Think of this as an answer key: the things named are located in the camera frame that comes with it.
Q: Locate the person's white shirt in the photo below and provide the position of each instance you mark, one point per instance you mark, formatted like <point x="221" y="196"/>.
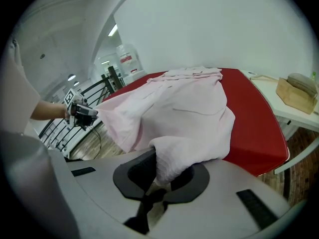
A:
<point x="17" y="91"/>

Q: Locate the white ceiling strip light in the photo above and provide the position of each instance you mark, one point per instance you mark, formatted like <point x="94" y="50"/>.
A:
<point x="112" y="30"/>

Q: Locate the wooden clothes hanger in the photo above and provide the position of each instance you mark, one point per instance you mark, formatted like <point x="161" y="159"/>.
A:
<point x="261" y="77"/>

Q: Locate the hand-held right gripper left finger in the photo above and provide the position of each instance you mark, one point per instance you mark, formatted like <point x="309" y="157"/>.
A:
<point x="124" y="180"/>

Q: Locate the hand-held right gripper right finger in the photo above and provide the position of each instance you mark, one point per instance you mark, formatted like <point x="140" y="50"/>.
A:
<point x="199" y="183"/>

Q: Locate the pink robe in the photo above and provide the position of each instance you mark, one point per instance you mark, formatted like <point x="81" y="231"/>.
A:
<point x="174" y="108"/>

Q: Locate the round ceiling lamp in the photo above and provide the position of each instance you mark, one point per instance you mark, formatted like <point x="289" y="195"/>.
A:
<point x="76" y="83"/>
<point x="71" y="77"/>

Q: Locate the person's left forearm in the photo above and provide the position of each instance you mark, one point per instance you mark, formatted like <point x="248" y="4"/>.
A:
<point x="47" y="111"/>

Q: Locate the light wooden box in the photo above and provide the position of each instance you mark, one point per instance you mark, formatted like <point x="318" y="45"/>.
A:
<point x="291" y="96"/>

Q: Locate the green plastic bottle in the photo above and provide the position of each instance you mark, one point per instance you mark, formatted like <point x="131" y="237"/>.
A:
<point x="313" y="75"/>

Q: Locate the red tablecloth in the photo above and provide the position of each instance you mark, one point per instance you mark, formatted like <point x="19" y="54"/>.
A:
<point x="249" y="108"/>

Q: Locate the black metal railing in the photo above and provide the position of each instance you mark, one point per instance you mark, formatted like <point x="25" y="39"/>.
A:
<point x="112" y="76"/>

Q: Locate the clear water jug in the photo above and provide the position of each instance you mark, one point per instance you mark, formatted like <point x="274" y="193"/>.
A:
<point x="127" y="58"/>

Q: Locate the white water dispenser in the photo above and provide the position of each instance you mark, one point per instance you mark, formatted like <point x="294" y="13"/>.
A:
<point x="134" y="77"/>

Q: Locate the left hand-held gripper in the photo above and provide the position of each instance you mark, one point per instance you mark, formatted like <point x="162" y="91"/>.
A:
<point x="77" y="108"/>

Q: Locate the white side table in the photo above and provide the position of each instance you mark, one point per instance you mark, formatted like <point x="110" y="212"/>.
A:
<point x="269" y="96"/>

